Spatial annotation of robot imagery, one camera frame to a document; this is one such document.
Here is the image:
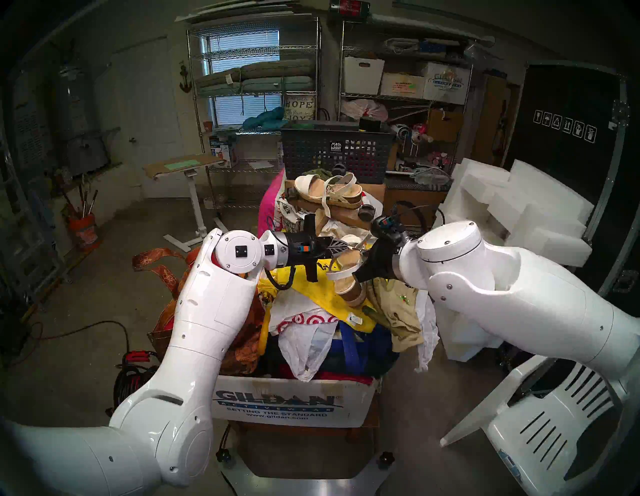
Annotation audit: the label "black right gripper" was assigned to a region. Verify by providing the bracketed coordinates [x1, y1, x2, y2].
[374, 215, 411, 253]

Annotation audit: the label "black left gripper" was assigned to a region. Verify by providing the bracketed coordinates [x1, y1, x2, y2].
[288, 229, 355, 266]

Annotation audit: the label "white strappy wedge sandal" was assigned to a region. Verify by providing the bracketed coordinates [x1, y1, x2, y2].
[294, 171, 365, 210]
[325, 235, 373, 308]

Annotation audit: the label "low brown wooden cabinet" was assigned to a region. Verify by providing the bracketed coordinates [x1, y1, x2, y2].
[382, 179, 449, 228]

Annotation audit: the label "yellow terry towel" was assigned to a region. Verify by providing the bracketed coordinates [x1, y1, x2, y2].
[257, 260, 381, 333]

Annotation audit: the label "tan green-tipped work glove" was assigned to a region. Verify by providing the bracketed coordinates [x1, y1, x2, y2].
[362, 277, 426, 353]

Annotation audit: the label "magenta cloth piece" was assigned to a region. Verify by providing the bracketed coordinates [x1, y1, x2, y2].
[259, 170, 288, 236]

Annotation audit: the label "crumpled white plastic scrap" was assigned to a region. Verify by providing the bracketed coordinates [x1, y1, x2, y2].
[414, 295, 441, 373]

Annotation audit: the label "black plastic mesh basket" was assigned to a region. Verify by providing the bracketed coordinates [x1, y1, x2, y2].
[280, 120, 396, 186]

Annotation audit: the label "blue fabric bag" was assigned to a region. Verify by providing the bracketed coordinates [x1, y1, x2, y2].
[335, 322, 401, 378]

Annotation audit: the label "white Target plastic bag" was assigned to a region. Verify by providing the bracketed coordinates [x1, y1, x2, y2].
[269, 285, 341, 383]

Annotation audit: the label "brown cardboard storage box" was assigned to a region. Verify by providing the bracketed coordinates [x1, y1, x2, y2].
[427, 107, 465, 143]

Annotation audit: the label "pink white plastic bag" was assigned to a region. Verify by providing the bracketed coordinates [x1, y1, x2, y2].
[345, 98, 389, 122]

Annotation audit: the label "red orange floral bag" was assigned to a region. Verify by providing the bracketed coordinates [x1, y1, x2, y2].
[147, 247, 266, 377]

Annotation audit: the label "HOPE word sign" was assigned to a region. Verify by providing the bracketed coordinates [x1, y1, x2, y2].
[283, 93, 317, 122]

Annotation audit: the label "teal cushion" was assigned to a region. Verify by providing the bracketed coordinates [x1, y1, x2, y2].
[242, 106, 292, 132]

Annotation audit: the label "white foam packing block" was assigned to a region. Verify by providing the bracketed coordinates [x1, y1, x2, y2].
[435, 157, 596, 268]

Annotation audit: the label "white labelled cardboard box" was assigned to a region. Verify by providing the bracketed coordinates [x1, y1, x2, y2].
[381, 72, 426, 98]

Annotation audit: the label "blue white product box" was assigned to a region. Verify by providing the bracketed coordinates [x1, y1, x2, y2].
[209, 135, 240, 168]

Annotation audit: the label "tall brown wooden cabinet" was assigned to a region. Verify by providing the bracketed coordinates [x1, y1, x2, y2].
[472, 74, 521, 166]

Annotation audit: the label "large Gildan cardboard box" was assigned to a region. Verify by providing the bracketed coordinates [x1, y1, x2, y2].
[211, 372, 378, 430]

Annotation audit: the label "small Gildan cardboard box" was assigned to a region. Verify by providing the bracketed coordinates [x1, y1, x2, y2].
[424, 61, 472, 106]

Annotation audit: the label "sage green seat cushion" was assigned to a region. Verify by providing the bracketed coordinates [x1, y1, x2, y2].
[196, 75, 317, 97]

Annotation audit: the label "window with white blinds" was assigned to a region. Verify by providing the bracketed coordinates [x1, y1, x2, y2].
[202, 31, 281, 126]

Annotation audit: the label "white rolling overbed table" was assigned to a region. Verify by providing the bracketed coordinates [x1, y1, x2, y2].
[142, 152, 230, 253]

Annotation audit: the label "orange brocade fabric strip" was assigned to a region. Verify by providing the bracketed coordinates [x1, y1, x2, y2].
[131, 247, 188, 296]

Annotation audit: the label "khaki seat cushion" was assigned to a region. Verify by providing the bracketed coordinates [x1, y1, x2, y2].
[194, 58, 316, 90]

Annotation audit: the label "black flight case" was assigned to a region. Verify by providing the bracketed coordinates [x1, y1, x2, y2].
[500, 61, 640, 301]

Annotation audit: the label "red snowman box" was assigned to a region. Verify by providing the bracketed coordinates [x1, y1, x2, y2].
[328, 0, 372, 17]

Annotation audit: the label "white panel door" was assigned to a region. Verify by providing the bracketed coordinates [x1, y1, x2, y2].
[112, 36, 187, 201]

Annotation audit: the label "white plastic chair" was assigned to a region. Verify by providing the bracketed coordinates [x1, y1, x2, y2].
[440, 350, 623, 496]

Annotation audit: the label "orange plastic bucket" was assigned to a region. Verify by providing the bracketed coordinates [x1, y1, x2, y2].
[68, 212, 101, 251]

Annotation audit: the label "white flat boards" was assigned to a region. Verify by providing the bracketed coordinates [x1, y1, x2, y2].
[175, 2, 301, 25]

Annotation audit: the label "grey water heater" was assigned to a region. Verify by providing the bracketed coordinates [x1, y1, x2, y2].
[57, 60, 111, 176]

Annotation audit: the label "grey metal ladder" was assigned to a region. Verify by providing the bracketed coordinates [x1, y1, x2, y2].
[0, 115, 71, 311]

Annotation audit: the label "grey furnace cabinet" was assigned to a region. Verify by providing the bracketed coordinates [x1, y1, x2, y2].
[12, 95, 56, 176]

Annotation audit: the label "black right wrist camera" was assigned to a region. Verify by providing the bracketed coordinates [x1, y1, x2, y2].
[352, 247, 396, 283]

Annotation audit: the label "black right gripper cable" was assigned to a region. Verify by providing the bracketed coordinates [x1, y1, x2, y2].
[395, 200, 441, 236]

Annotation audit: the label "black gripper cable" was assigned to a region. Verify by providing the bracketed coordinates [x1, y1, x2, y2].
[395, 200, 441, 236]
[264, 265, 297, 292]

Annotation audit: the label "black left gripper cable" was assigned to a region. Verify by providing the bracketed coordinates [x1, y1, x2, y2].
[264, 265, 297, 292]

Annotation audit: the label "chrome wire shelf rack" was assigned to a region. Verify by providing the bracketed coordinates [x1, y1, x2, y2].
[186, 17, 323, 208]
[339, 20, 476, 171]

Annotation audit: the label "white box with handle hole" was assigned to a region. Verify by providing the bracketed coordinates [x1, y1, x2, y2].
[344, 56, 386, 96]

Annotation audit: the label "red black cable reel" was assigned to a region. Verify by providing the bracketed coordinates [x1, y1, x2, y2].
[106, 350, 163, 417]

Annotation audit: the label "red extension cord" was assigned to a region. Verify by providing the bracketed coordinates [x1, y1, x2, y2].
[10, 320, 132, 362]

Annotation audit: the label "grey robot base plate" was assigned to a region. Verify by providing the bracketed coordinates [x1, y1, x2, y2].
[215, 430, 398, 496]

